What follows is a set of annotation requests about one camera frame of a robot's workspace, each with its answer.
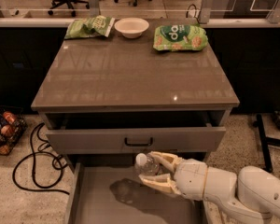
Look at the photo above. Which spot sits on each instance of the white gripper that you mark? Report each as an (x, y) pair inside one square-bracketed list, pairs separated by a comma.
[(192, 178)]

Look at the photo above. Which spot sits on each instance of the clear plastic water bottle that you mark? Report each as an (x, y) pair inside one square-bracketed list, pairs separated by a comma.
[(145, 164)]

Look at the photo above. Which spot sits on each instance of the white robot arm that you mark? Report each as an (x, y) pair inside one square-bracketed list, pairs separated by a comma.
[(252, 196)]

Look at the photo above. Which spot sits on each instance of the grey top drawer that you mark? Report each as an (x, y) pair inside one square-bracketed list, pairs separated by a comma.
[(104, 133)]

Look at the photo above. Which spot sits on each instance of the grey open middle drawer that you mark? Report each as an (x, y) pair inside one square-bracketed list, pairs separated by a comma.
[(115, 195)]

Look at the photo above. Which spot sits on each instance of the grey drawer cabinet counter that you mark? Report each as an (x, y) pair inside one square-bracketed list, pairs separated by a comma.
[(116, 74)]

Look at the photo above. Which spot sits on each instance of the black stand leg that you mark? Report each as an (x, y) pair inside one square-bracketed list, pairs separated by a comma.
[(265, 141)]

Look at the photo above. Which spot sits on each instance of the green snack bag right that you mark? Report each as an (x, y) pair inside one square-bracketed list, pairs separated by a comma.
[(180, 37)]

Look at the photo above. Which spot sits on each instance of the white paper bowl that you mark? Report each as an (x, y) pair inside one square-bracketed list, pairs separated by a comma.
[(131, 27)]

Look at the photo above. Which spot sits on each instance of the green chip bag left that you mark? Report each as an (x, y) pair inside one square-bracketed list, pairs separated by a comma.
[(90, 27)]

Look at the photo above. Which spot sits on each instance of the black office chair left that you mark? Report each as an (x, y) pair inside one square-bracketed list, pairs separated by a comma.
[(69, 3)]

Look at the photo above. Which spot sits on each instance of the black drawer handle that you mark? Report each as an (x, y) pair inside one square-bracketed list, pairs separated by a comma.
[(129, 143)]

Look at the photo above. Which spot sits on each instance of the black wire basket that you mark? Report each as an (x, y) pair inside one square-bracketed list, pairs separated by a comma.
[(12, 127)]

